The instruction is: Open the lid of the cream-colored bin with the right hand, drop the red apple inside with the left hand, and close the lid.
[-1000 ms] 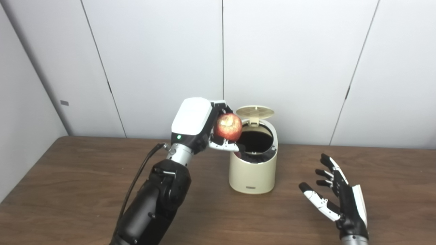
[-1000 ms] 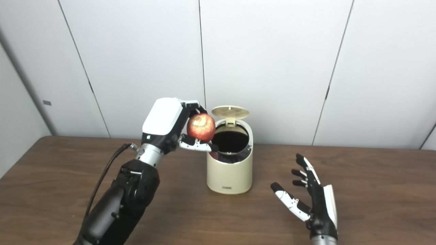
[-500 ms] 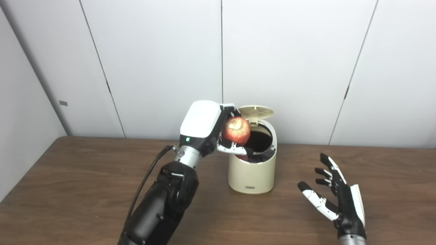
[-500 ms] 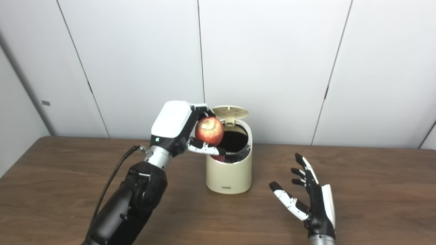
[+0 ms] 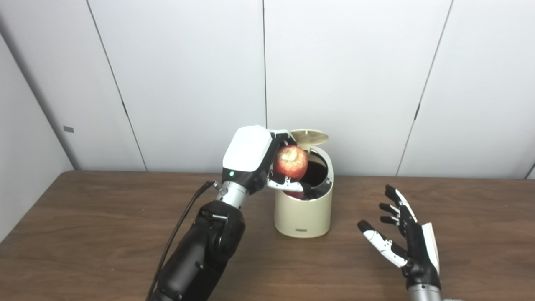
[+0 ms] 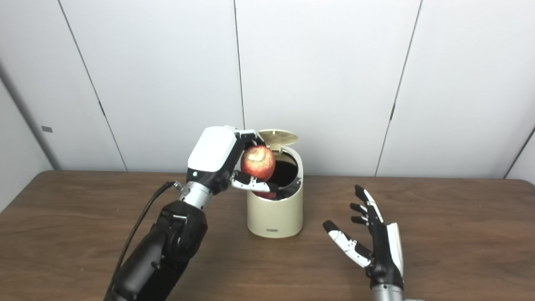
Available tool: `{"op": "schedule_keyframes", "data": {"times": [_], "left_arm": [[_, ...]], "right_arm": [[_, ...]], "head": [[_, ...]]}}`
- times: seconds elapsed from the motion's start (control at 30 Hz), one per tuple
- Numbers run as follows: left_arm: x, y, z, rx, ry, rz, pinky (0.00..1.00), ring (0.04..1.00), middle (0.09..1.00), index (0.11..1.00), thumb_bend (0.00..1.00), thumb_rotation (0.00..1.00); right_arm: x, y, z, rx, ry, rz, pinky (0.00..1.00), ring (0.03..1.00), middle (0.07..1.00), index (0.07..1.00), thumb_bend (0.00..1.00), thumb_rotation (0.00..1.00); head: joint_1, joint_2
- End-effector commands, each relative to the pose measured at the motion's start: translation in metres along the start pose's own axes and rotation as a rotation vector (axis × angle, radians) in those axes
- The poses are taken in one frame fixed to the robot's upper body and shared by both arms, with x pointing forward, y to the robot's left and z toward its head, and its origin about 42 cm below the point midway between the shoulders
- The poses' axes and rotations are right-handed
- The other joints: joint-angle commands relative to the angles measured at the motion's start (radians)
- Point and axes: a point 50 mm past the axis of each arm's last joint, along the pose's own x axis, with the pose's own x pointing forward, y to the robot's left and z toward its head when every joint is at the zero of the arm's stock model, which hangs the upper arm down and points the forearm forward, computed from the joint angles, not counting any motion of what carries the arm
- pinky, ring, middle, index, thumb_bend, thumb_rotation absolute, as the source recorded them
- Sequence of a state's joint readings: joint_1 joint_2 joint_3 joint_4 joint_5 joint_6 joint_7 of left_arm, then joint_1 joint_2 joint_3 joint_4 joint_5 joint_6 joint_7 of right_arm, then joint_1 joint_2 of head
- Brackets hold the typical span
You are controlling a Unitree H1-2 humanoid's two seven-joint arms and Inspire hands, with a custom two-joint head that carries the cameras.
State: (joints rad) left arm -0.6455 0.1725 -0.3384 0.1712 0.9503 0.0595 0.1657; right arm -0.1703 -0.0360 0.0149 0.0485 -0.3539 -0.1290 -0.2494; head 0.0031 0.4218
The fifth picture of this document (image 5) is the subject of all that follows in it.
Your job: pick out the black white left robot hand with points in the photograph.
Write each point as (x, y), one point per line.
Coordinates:
(247, 150)

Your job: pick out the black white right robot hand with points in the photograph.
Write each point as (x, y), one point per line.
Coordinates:
(419, 253)

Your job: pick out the red apple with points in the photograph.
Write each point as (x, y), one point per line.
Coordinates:
(290, 162)

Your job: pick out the cream-colored round bin lid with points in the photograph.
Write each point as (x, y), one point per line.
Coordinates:
(310, 136)

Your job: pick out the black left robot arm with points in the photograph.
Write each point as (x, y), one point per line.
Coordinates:
(200, 251)

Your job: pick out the cream-colored bin body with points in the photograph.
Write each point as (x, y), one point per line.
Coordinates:
(303, 215)

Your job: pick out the small grey wall label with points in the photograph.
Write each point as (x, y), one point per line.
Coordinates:
(68, 129)

